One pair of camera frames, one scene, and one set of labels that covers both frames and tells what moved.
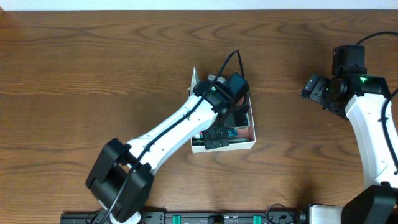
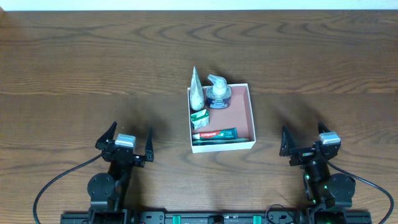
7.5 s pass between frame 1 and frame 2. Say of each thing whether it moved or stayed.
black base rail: stayed
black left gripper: moved
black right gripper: moved
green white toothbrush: stayed
